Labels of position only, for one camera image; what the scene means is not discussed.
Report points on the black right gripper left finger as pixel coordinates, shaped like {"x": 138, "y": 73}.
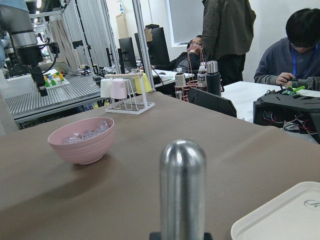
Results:
{"x": 155, "y": 236}

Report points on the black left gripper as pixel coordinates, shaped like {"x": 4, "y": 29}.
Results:
{"x": 32, "y": 55}

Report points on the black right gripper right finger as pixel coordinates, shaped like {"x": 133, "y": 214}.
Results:
{"x": 207, "y": 236}

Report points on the steel muddler black tip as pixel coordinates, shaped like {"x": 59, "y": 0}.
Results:
{"x": 182, "y": 191}

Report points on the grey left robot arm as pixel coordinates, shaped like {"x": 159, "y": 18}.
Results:
{"x": 18, "y": 40}

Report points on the white cup in rack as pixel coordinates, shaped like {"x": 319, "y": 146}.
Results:
{"x": 106, "y": 87}

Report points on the pile of clear ice cubes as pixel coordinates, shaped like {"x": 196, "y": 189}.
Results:
{"x": 76, "y": 136}

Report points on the pink cup in rack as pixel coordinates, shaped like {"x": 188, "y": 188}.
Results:
{"x": 118, "y": 89}

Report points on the pink bowl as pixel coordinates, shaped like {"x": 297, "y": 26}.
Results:
{"x": 87, "y": 151}

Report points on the cream rabbit tray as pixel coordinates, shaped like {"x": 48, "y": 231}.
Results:
{"x": 292, "y": 215}

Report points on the black long bar device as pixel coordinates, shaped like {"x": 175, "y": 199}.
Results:
{"x": 211, "y": 101}

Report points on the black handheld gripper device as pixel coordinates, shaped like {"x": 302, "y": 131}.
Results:
{"x": 284, "y": 110}

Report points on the black steel thermos bottle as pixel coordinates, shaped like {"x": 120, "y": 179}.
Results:
{"x": 213, "y": 78}

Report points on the standing person dark coat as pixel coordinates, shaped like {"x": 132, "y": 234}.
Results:
{"x": 227, "y": 35}

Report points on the seated person in blue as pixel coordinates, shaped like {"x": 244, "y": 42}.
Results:
{"x": 294, "y": 61}

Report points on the white wire cup rack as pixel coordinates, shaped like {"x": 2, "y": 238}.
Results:
{"x": 129, "y": 105}

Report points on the aluminium frame post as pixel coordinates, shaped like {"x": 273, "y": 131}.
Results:
{"x": 142, "y": 41}

